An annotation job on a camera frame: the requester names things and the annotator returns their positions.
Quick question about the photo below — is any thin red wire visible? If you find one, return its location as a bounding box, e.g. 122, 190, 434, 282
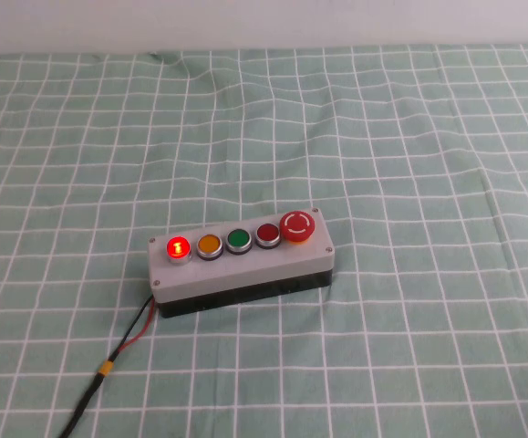
118, 302, 159, 351

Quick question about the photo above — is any green white checked tablecloth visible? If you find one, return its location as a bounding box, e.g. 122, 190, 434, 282
0, 43, 528, 438

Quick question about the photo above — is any dark red push button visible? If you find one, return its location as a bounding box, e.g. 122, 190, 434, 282
254, 222, 283, 250

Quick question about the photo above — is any grey black button control box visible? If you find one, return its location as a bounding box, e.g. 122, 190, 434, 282
147, 207, 336, 319

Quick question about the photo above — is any green push button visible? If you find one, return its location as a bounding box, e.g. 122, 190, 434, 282
224, 228, 253, 256

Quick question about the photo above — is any black sheathed cable yellow band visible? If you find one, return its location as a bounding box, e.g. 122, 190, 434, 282
56, 360, 113, 438

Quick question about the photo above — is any yellow push button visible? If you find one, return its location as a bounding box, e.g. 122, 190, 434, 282
195, 233, 223, 262

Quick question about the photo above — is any lit red push button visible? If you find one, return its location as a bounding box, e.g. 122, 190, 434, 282
166, 235, 193, 266

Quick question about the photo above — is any thin black wire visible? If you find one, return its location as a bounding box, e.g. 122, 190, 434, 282
107, 295, 157, 364

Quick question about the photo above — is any red mushroom emergency stop button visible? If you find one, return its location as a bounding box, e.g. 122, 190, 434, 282
279, 210, 316, 246

